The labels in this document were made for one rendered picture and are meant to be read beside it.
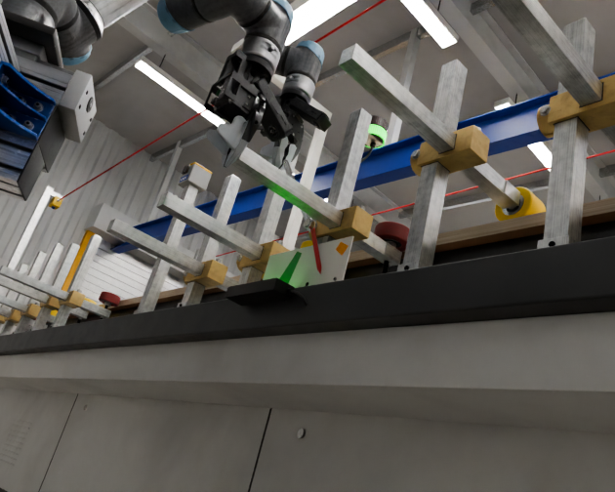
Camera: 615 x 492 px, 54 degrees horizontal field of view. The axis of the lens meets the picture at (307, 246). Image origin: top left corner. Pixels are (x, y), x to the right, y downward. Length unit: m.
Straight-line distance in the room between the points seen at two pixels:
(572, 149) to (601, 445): 0.42
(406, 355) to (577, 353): 0.27
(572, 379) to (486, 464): 0.32
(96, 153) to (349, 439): 9.00
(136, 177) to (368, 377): 9.37
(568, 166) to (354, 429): 0.67
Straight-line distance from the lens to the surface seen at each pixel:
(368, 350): 1.02
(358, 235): 1.18
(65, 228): 9.55
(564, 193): 0.90
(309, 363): 1.12
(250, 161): 1.07
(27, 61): 1.36
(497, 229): 1.20
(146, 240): 1.50
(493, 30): 6.55
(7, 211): 9.33
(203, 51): 7.75
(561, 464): 1.01
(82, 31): 1.61
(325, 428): 1.34
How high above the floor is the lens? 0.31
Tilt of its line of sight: 23 degrees up
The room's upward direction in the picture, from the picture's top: 15 degrees clockwise
